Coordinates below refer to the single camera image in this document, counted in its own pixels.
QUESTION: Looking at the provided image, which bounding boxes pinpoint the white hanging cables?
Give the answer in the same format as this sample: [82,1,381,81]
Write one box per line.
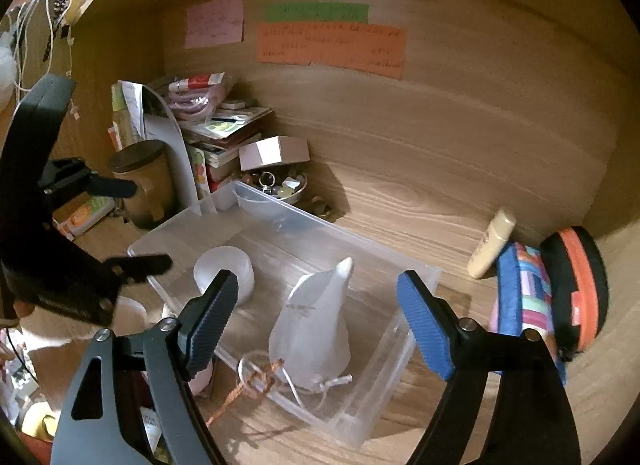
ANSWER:
[0,0,56,96]

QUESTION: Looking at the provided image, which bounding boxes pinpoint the white round jar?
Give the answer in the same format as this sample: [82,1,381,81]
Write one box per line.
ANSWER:
[193,246,255,305]

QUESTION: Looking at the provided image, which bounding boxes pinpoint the clear plastic storage bin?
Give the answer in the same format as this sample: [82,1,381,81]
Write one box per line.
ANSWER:
[127,180,443,448]

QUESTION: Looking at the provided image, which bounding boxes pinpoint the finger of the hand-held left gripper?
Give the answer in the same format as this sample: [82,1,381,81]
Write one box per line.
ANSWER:
[100,254,173,313]
[40,158,138,201]

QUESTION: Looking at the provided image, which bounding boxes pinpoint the pink cable packet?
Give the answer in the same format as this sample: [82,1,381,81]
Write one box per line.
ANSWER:
[167,72,236,121]

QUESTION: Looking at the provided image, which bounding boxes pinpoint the cream lotion tube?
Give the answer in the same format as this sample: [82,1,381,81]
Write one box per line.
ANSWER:
[467,208,517,279]

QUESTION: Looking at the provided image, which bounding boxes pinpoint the bowl of small trinkets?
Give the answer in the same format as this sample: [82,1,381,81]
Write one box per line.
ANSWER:
[240,170,308,203]

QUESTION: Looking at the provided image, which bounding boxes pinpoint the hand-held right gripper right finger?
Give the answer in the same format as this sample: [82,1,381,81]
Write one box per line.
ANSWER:
[396,270,583,465]

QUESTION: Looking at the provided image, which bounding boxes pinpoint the orange braided cord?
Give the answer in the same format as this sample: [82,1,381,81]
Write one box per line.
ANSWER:
[207,360,286,426]

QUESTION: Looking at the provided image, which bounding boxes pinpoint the orange sticky note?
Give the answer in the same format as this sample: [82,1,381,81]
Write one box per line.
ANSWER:
[257,22,406,80]

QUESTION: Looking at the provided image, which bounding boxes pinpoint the blue patchwork pouch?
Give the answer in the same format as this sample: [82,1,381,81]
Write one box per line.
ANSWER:
[487,241,571,386]

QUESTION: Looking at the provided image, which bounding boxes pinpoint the small white cardboard box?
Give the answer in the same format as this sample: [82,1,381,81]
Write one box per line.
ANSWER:
[239,136,311,172]

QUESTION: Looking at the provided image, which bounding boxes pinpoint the pink sticky note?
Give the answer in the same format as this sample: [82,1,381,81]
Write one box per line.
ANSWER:
[185,0,245,49]

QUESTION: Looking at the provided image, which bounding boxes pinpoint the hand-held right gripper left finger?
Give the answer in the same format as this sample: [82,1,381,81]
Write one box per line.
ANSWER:
[50,269,240,465]

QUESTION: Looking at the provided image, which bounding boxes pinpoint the stack of books and papers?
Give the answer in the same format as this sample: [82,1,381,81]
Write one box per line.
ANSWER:
[180,105,276,193]

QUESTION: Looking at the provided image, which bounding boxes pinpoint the brown jar with dark lid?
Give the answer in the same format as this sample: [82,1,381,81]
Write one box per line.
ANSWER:
[109,140,176,230]

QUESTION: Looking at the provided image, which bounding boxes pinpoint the wooden desktop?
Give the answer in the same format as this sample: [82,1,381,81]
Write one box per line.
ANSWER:
[50,155,626,465]

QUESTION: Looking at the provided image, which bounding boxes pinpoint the orange green snack packet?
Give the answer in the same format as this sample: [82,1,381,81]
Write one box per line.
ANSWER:
[57,195,116,241]

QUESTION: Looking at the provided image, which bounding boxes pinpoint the green sticky note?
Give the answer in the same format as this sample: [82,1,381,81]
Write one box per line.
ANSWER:
[264,2,370,24]

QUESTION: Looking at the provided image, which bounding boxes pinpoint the white curved board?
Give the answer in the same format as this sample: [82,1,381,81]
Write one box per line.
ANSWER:
[142,84,198,211]

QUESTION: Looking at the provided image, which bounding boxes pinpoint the black orange zip case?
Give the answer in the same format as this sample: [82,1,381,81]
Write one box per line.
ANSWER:
[540,226,610,361]

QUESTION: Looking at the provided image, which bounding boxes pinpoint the green white paper packet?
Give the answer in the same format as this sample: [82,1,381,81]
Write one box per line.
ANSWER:
[110,80,146,151]

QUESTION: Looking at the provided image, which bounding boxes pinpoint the dark bead string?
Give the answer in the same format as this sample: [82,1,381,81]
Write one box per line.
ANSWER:
[45,0,68,61]

